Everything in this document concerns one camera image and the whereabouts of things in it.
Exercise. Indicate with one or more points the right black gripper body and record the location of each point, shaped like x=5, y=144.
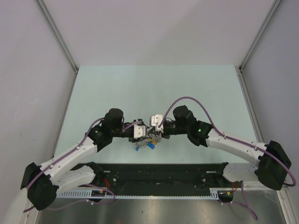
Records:
x=172, y=128

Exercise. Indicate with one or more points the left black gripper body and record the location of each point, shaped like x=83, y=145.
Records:
x=125, y=132

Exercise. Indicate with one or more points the large silver keyring holder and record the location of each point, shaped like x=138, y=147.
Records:
x=144, y=143

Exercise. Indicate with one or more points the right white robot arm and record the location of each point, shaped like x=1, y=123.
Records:
x=270, y=160

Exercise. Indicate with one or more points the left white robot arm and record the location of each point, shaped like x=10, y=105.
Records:
x=46, y=181

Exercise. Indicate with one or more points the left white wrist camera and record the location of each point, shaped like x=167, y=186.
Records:
x=140, y=129

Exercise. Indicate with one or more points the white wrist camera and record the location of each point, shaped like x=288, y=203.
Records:
x=156, y=122
x=140, y=129

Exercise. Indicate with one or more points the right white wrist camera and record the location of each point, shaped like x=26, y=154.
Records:
x=156, y=122

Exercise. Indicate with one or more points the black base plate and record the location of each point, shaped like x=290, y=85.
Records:
x=159, y=178

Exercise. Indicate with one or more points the white slotted cable duct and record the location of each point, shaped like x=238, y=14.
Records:
x=207, y=194

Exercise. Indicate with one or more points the right aluminium frame post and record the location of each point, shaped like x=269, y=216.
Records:
x=261, y=32

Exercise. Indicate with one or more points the aluminium frame post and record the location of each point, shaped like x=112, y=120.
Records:
x=56, y=33
x=261, y=32

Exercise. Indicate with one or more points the left aluminium frame post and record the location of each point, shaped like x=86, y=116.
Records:
x=56, y=33

